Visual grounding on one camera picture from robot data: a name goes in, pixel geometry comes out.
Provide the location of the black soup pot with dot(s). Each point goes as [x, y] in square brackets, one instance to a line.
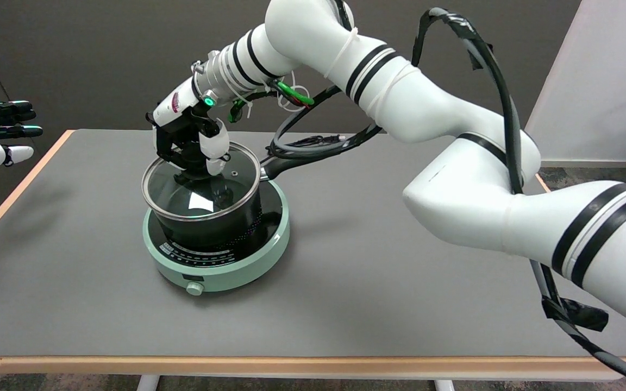
[220, 228]

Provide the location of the white partition board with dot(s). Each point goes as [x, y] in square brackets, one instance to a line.
[617, 81]

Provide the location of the white table leg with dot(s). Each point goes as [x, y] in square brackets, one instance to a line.
[148, 383]
[444, 386]

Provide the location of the glass pot lid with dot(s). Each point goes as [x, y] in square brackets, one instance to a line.
[182, 201]

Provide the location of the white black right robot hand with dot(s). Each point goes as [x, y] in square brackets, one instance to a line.
[182, 130]

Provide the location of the green induction cooker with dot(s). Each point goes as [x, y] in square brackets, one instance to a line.
[237, 271]

